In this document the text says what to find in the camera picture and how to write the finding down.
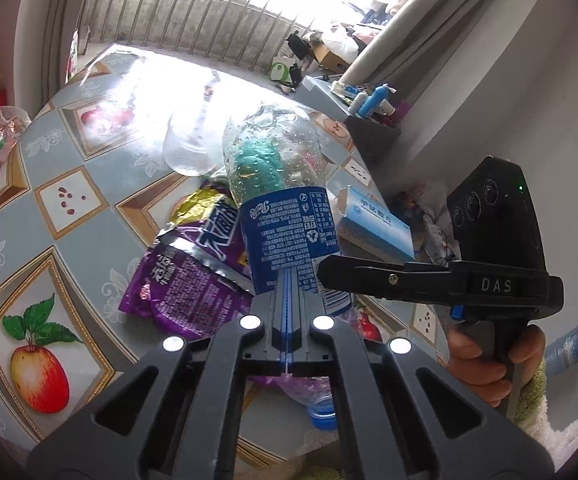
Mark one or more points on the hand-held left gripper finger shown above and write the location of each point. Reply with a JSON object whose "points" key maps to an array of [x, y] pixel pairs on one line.
{"points": [[294, 310], [281, 310]]}

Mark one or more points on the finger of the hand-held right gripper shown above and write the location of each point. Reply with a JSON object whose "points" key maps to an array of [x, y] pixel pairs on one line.
{"points": [[369, 276]]}

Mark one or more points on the blue white cardboard box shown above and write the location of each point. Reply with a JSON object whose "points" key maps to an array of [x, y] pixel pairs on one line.
{"points": [[374, 220]]}

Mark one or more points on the blue label plastic bottle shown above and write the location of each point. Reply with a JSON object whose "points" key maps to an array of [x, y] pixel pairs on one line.
{"points": [[289, 230]]}

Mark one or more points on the purple yellow snack packet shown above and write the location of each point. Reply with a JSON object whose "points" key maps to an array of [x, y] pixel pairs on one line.
{"points": [[219, 232]]}

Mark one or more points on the green plastic bag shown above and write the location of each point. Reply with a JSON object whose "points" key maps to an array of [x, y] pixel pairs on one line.
{"points": [[259, 160]]}

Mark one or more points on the clear plastic cup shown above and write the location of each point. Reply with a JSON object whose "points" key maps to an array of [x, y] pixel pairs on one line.
{"points": [[189, 145]]}

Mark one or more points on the person's right forearm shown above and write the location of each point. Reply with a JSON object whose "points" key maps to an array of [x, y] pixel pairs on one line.
{"points": [[539, 410]]}

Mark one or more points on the person's right hand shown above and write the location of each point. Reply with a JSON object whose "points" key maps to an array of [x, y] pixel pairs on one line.
{"points": [[474, 370]]}

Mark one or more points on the pile of plastic waste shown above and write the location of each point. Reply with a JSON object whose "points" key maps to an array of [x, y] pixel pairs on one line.
{"points": [[434, 230]]}

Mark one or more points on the pale blue ribbed object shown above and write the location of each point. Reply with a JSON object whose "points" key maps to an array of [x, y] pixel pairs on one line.
{"points": [[566, 350]]}

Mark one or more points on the grey cabinet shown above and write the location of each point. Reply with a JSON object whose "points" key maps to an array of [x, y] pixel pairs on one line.
{"points": [[369, 132]]}

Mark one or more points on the magenta cup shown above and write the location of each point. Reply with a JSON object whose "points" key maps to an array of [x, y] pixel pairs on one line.
{"points": [[404, 110]]}

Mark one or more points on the small blue plastic bottle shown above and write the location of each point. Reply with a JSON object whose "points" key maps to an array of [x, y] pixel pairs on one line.
{"points": [[373, 101]]}

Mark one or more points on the white tube box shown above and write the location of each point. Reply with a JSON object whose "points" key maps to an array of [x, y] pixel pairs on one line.
{"points": [[349, 88]]}

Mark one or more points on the open cardboard box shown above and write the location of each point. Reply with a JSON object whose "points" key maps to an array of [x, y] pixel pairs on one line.
{"points": [[331, 57]]}

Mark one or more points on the green white bag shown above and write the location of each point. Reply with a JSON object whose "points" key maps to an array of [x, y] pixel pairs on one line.
{"points": [[281, 70]]}

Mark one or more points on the grey curtain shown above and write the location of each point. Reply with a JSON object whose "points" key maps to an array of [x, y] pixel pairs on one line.
{"points": [[444, 20]]}

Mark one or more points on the white plastic bag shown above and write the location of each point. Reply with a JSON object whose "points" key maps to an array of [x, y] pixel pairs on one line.
{"points": [[341, 40], [4, 135]]}

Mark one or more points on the black device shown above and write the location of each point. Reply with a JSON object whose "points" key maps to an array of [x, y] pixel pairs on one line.
{"points": [[299, 46]]}

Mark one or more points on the fruit print tablecloth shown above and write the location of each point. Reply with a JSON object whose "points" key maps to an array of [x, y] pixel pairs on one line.
{"points": [[69, 170]]}

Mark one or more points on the metal window railing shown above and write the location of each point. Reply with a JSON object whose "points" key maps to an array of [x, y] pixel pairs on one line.
{"points": [[209, 20]]}

